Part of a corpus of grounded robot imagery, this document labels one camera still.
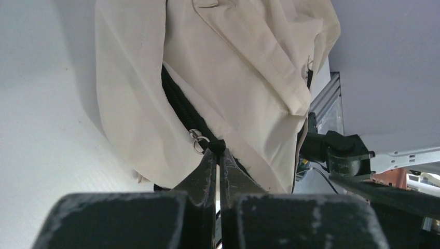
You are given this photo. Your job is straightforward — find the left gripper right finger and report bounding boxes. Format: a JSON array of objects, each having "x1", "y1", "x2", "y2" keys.
[{"x1": 219, "y1": 150, "x2": 389, "y2": 248}]

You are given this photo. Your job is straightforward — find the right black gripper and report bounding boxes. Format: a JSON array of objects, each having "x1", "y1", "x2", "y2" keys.
[{"x1": 330, "y1": 175, "x2": 439, "y2": 248}]

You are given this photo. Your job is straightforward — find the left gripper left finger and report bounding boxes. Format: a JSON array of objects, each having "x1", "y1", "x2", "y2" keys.
[{"x1": 33, "y1": 151, "x2": 217, "y2": 248}]

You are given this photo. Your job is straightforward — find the beige canvas student bag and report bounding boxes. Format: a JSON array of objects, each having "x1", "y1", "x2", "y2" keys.
[{"x1": 95, "y1": 1, "x2": 340, "y2": 193}]

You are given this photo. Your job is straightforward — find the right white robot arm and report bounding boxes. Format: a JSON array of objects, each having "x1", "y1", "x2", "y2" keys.
[{"x1": 298, "y1": 113, "x2": 439, "y2": 248}]

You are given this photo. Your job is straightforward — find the orange perforated crate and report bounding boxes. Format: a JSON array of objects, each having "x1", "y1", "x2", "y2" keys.
[{"x1": 371, "y1": 168, "x2": 407, "y2": 190}]

